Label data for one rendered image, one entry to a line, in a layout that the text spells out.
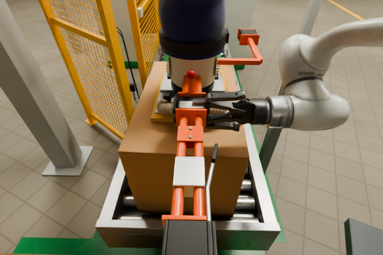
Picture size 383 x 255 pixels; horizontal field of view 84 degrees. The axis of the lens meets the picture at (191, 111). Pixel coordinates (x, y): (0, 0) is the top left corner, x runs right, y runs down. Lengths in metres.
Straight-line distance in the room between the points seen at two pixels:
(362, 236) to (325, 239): 0.85
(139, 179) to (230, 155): 0.33
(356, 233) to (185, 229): 0.64
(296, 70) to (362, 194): 1.54
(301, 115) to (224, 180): 0.33
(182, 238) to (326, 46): 0.53
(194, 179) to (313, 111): 0.35
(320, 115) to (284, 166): 1.36
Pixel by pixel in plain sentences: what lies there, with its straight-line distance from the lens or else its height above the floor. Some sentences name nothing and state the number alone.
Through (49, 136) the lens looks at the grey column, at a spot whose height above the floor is 0.37.
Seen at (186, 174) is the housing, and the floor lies 1.10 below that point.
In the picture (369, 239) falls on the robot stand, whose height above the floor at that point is 0.75.
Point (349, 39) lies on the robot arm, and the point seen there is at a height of 1.28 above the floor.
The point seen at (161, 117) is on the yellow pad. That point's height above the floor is 0.97.
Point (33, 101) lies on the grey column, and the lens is 1.60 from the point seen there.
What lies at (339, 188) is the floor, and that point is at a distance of 2.02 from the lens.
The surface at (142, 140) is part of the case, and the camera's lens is 0.71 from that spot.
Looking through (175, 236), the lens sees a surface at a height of 1.10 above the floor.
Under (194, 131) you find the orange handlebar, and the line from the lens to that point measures 0.52.
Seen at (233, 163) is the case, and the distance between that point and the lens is 0.68.
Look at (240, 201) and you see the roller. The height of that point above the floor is 0.55.
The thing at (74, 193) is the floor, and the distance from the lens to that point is 1.88.
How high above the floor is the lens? 1.46
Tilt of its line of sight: 40 degrees down
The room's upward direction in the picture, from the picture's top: straight up
